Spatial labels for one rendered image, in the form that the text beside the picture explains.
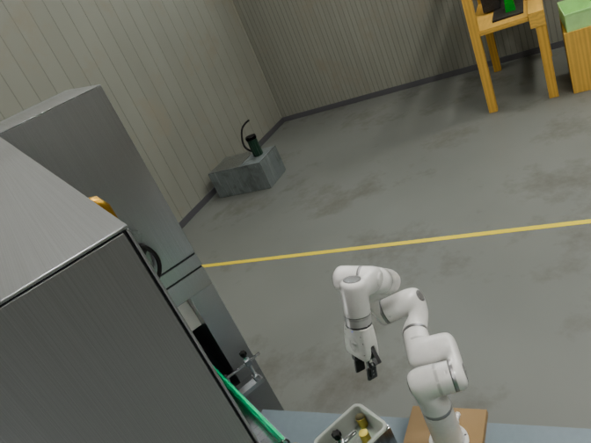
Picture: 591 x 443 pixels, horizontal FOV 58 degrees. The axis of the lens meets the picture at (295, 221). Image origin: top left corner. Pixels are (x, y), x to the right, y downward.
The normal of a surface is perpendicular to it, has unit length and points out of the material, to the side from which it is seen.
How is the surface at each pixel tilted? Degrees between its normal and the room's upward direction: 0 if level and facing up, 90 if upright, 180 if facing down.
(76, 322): 90
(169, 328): 90
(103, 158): 90
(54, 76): 90
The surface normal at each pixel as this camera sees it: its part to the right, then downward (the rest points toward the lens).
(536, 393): -0.38, -0.83
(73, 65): 0.85, -0.13
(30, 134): 0.52, 0.18
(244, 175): -0.37, 0.54
